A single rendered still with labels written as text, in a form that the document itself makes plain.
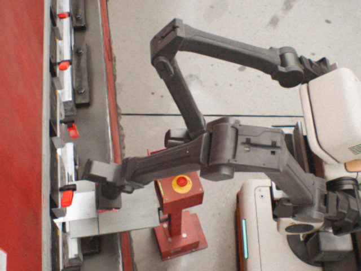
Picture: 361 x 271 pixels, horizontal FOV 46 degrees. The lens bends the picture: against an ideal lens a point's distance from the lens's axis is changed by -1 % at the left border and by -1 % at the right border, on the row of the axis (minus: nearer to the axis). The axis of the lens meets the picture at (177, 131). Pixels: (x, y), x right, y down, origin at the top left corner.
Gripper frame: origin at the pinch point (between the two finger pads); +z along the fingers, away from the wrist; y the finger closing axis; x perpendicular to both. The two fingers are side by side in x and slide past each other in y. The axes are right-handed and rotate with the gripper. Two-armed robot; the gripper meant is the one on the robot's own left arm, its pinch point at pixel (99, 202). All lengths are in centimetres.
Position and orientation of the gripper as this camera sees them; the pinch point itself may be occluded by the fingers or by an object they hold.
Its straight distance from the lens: 133.0
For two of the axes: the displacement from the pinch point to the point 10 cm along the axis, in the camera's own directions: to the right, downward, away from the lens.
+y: 1.4, 8.5, -5.0
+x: 8.7, 1.3, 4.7
